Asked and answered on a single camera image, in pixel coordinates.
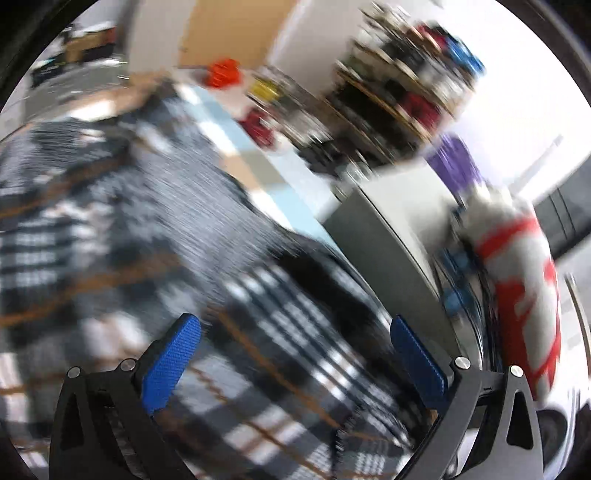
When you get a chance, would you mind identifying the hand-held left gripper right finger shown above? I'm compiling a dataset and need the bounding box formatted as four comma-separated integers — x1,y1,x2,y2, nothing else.
390,315,544,480

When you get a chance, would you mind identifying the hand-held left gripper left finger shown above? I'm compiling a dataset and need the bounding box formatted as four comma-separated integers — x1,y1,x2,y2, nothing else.
48,313,204,480

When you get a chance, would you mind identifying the white red patterned garment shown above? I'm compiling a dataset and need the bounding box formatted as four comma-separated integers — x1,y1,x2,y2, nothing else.
455,185,561,402

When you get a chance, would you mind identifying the black white plaid fleece garment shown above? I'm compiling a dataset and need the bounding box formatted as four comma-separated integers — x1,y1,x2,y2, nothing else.
0,80,444,480

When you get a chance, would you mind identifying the grey square stool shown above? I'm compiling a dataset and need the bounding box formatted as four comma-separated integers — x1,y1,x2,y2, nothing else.
323,180,485,333

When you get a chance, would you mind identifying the purple bag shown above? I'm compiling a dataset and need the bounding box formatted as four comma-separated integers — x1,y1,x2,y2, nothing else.
425,134,485,195

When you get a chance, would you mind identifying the blue brown checkered tablecloth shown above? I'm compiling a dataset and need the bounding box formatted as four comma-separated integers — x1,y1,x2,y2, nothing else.
69,78,342,250

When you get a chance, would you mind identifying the group of shoes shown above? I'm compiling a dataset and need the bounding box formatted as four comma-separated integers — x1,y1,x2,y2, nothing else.
323,9,485,158

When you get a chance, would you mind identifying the wooden shoe rack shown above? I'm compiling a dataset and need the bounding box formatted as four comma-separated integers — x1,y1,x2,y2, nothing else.
300,9,485,171

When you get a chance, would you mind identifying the red plastic bag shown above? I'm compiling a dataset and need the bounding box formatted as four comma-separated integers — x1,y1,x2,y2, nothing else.
205,58,243,88

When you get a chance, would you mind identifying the wooden door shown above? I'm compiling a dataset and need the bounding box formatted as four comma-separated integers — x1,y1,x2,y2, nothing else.
178,0,296,70

